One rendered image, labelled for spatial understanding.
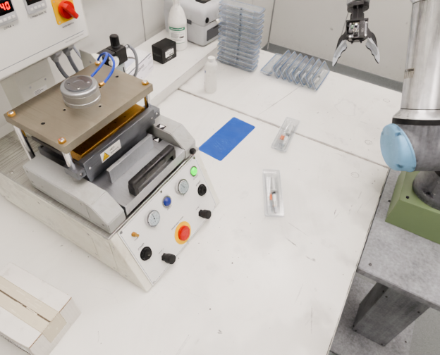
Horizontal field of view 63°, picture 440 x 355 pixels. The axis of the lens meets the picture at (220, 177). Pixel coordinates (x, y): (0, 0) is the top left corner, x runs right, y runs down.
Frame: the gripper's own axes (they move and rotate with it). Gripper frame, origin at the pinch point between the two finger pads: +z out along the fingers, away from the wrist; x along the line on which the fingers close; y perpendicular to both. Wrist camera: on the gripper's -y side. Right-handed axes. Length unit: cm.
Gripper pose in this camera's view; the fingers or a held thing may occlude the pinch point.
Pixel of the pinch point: (355, 66)
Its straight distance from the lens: 140.4
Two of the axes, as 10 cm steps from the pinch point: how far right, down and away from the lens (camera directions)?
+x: 9.3, 0.4, -3.6
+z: -0.2, 10.0, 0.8
